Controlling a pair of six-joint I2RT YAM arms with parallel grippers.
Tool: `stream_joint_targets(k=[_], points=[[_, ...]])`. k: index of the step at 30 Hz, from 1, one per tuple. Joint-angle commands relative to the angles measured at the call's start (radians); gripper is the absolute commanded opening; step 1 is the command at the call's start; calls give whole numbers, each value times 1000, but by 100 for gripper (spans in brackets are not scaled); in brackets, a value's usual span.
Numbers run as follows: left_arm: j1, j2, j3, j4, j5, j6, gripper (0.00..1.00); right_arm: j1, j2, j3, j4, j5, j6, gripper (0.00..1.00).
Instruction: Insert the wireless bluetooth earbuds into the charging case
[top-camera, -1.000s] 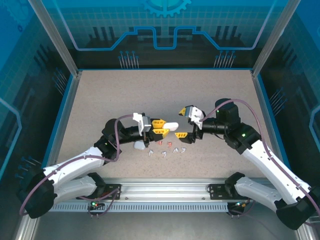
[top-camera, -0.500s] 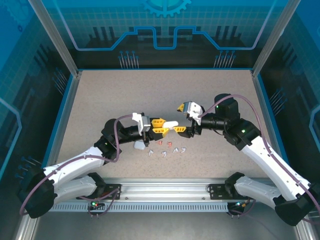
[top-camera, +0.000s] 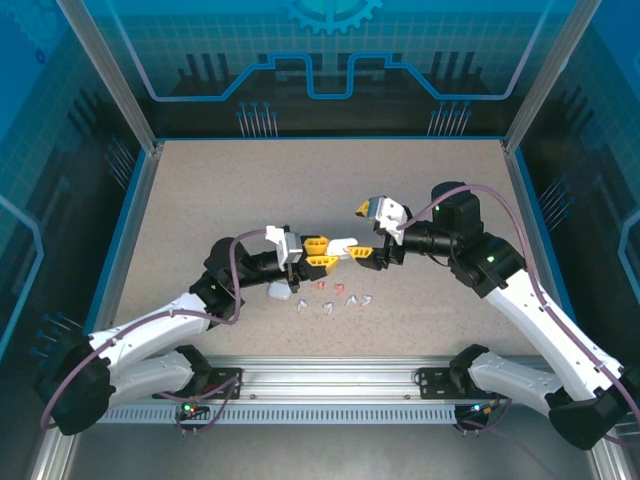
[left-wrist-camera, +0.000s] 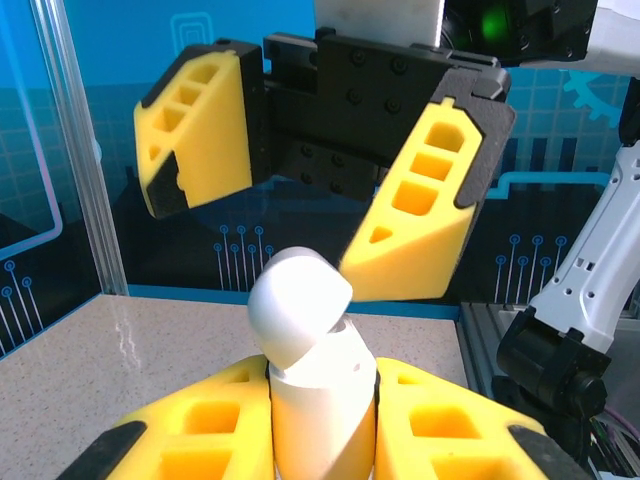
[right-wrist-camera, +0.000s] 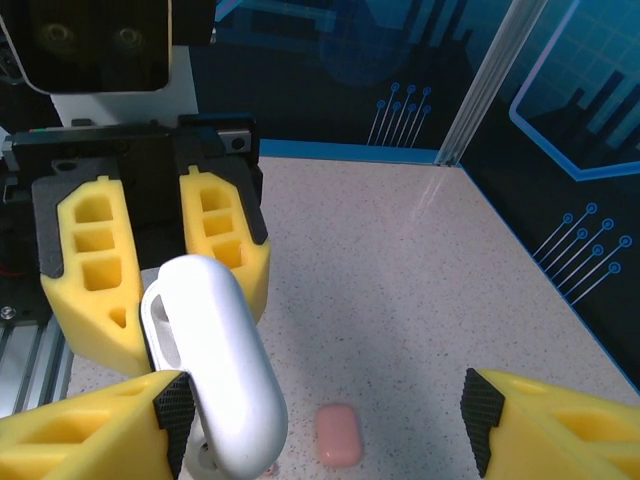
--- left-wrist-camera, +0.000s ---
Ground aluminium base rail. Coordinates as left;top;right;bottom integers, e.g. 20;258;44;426
457;299;536;416

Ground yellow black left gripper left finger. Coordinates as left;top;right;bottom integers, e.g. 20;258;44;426
59;353;276;480

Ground white earbud charging case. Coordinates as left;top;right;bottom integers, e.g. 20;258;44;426
247;245;380;480

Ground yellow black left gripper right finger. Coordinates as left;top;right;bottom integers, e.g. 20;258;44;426
374;355;594;480

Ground aluminium frame post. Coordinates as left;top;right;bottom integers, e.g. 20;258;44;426
29;0;130;297

